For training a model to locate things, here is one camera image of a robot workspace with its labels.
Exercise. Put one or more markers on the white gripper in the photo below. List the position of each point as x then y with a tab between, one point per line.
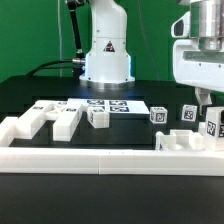
194	67

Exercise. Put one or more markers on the white chair seat part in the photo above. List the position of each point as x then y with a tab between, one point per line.
179	140

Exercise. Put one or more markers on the white chair back frame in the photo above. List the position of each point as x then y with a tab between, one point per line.
64	115

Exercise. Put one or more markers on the white U-shaped fence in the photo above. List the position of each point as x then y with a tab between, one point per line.
104	162

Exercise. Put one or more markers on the white marker base plate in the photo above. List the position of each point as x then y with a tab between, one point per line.
113	106

